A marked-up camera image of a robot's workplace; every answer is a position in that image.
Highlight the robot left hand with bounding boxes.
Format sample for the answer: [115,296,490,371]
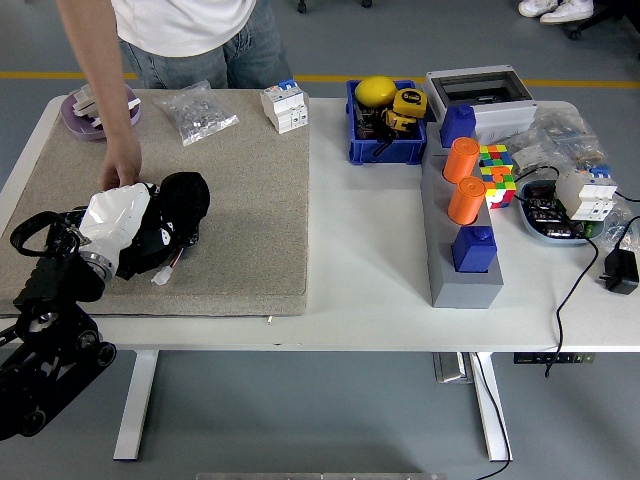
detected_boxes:
[78,181,182,281]

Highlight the person's right hand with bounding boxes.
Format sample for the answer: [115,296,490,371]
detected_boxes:
[98,137,144,192]

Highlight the black table control panel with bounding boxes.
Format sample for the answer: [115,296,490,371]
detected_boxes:
[513,352,597,365]

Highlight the purple plastic tray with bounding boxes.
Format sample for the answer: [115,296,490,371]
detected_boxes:
[59,82,142,141]

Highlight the white plastic strip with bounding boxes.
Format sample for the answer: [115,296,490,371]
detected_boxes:
[91,97,143,126]
[73,84,99,119]

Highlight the clear bag of screws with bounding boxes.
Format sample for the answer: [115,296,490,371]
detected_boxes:
[153,79,240,147]

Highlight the grey-brown table mat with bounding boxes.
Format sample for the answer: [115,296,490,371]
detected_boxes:
[0,88,311,319]

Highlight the person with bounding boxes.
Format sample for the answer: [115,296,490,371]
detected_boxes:
[112,0,294,90]
[518,0,595,25]

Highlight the white circuit breaker blue top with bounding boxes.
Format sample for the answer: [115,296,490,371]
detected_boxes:
[259,78,310,135]
[555,164,619,222]

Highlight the white table leg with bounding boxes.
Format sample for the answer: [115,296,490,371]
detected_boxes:
[469,352,514,463]
[112,349,160,462]

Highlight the small black parts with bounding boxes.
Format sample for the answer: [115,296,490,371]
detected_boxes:
[353,102,401,157]

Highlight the yellow dome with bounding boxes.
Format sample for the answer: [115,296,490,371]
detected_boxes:
[354,75,400,109]

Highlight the blue plastic bin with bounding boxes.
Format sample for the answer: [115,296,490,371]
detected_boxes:
[345,78,429,167]

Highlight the yellow black tool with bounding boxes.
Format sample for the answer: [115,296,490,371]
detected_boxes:
[382,108,419,137]

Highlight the yellow tape measure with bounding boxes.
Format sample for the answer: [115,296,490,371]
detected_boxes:
[392,88,430,121]

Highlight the blue block with knob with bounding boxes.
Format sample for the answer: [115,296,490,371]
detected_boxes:
[451,226,499,274]
[439,103,477,150]

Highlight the orange cylinder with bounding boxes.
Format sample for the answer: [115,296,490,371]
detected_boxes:
[443,137,482,185]
[447,176,487,226]

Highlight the grey peg holder base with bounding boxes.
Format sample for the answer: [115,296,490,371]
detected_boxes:
[420,122,505,310]

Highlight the grey metal box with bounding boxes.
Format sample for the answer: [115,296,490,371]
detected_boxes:
[432,352,474,385]

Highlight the colourful puzzle cube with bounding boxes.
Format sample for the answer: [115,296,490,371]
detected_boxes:
[478,144,518,210]

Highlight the black electronic parts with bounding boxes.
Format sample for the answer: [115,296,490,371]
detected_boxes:
[524,182,589,239]

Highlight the light blue bowl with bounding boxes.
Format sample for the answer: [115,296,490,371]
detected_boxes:
[516,179,606,247]

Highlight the clear bag of parts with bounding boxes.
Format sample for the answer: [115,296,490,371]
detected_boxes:
[592,192,640,254]
[509,106,614,176]

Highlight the black office chair base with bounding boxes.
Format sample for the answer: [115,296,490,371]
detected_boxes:
[567,0,640,41]

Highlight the black power adapter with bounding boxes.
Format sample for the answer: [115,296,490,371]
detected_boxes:
[598,215,640,296]

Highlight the white plug with coloured wires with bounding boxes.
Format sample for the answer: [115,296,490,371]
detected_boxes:
[151,248,187,287]

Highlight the grey electrical enclosure box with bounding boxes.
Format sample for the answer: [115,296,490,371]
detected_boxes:
[424,65,539,144]

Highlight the black floor cable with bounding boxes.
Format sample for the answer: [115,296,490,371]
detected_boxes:
[469,352,512,480]

